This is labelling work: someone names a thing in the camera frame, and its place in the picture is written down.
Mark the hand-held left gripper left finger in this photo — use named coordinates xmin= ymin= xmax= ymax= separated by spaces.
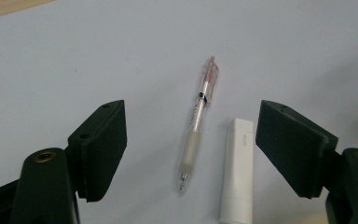
xmin=66 ymin=99 xmax=129 ymax=203

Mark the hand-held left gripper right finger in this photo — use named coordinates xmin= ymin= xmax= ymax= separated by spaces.
xmin=255 ymin=99 xmax=339 ymax=200

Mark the white rectangular tube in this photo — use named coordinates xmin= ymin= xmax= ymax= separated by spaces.
xmin=218 ymin=118 xmax=255 ymax=224

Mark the white table mat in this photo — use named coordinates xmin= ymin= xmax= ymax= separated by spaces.
xmin=0 ymin=0 xmax=358 ymax=224

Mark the clear pen with pink ink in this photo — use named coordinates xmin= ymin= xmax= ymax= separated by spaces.
xmin=176 ymin=55 xmax=221 ymax=194

